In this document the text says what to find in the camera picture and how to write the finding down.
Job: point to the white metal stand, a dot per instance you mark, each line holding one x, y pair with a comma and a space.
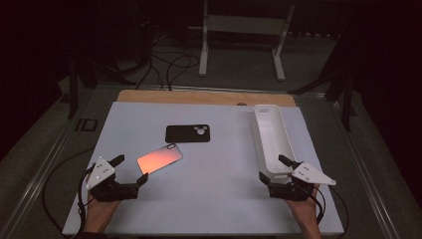
245, 25

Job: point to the glossy orange phone case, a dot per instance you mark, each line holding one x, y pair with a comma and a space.
159, 159

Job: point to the metal floor rail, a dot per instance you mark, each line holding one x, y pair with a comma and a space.
36, 186
368, 186

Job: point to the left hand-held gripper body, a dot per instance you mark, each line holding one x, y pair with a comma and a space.
109, 192

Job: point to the person's right hand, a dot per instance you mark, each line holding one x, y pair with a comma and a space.
308, 210

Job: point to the black tripod stand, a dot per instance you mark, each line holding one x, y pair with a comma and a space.
346, 99
72, 93

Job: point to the black phone case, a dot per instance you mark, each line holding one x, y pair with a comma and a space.
184, 134

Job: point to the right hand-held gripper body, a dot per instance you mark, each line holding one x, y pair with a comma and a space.
288, 191

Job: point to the person's left hand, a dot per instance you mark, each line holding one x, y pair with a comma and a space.
99, 214

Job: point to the white plastic bin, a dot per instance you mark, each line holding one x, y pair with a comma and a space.
273, 139

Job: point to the black rectangular frame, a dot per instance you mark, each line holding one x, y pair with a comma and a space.
79, 125

